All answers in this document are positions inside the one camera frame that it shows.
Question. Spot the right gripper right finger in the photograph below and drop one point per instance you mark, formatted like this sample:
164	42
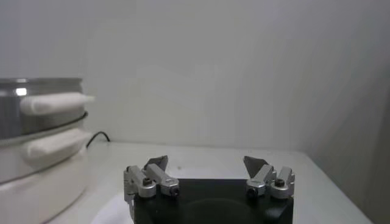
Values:
283	185

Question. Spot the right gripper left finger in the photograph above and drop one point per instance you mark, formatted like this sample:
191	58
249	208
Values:
140	182

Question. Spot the stainless steel steamer basket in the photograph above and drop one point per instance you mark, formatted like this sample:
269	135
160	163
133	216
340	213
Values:
9	115

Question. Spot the white electric cooker base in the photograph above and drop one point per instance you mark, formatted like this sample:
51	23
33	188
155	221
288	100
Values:
36	182

